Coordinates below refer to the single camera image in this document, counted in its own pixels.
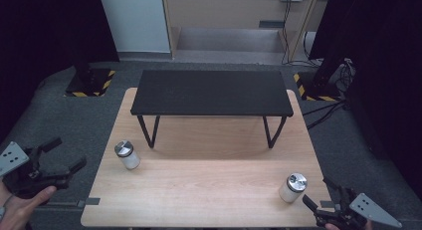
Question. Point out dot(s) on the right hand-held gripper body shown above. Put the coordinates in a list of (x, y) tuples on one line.
[(368, 208)]

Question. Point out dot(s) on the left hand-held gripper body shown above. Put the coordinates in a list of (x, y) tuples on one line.
[(23, 178)]

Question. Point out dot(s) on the glass jar with silver lid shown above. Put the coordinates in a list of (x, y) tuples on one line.
[(129, 158), (290, 190)]

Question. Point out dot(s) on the black metal shelf rack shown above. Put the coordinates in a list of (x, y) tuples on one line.
[(212, 92)]

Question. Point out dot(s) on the person's right hand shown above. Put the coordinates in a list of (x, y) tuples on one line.
[(332, 227)]

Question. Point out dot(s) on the person's left hand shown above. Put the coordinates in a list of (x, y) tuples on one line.
[(16, 213)]

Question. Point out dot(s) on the grey tape piece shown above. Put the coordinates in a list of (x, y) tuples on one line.
[(89, 201), (326, 204)]

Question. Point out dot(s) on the black stand with striped base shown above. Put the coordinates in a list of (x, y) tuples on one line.
[(315, 87), (89, 82)]

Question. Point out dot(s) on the dark curtain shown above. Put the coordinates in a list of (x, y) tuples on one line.
[(384, 57), (40, 27)]

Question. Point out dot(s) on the white panel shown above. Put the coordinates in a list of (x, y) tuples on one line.
[(136, 21)]

